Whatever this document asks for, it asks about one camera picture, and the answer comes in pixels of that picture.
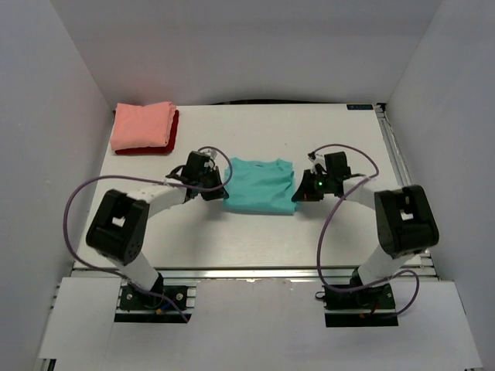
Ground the teal t-shirt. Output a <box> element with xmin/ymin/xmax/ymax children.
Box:
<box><xmin>224</xmin><ymin>158</ymin><xmax>297</xmax><ymax>216</ymax></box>

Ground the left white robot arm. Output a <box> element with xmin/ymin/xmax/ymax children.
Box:
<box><xmin>86</xmin><ymin>147</ymin><xmax>229</xmax><ymax>294</ymax></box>

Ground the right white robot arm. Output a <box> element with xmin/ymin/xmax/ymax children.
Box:
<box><xmin>292</xmin><ymin>150</ymin><xmax>439</xmax><ymax>293</ymax></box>

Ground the folded red t-shirt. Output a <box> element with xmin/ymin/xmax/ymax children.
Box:
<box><xmin>113</xmin><ymin>110</ymin><xmax>179</xmax><ymax>155</ymax></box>

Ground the folded pink t-shirt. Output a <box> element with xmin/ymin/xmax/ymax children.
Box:
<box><xmin>110</xmin><ymin>101</ymin><xmax>177</xmax><ymax>152</ymax></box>

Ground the black strip behind table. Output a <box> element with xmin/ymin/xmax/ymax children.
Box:
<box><xmin>210</xmin><ymin>99</ymin><xmax>374</xmax><ymax>110</ymax></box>

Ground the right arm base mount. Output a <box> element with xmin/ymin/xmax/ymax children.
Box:
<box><xmin>315</xmin><ymin>284</ymin><xmax>398</xmax><ymax>328</ymax></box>

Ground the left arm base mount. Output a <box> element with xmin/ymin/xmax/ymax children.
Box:
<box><xmin>114</xmin><ymin>283</ymin><xmax>196</xmax><ymax>325</ymax></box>

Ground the aluminium front rail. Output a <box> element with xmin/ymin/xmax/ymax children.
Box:
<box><xmin>71</xmin><ymin>266</ymin><xmax>438</xmax><ymax>280</ymax></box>

